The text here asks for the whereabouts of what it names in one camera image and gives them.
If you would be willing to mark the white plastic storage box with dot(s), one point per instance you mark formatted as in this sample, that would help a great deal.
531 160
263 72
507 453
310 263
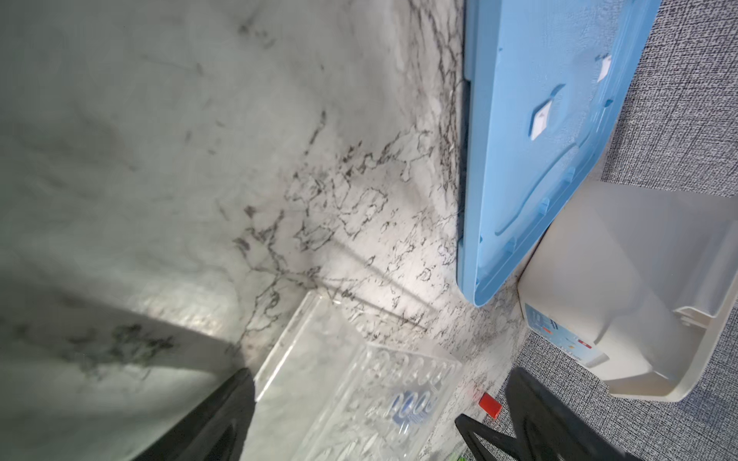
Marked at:
636 285

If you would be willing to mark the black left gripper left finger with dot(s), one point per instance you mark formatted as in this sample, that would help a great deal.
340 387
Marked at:
214 430

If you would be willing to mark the blue plastic box lid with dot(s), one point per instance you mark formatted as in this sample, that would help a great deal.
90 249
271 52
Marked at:
547 82

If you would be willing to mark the clear plastic test tube rack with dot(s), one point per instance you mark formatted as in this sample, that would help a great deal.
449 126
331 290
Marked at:
324 392

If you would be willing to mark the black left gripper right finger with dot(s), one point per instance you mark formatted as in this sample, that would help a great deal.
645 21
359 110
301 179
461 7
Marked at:
546 429

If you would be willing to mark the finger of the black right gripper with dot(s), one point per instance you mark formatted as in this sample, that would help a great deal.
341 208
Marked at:
474 434

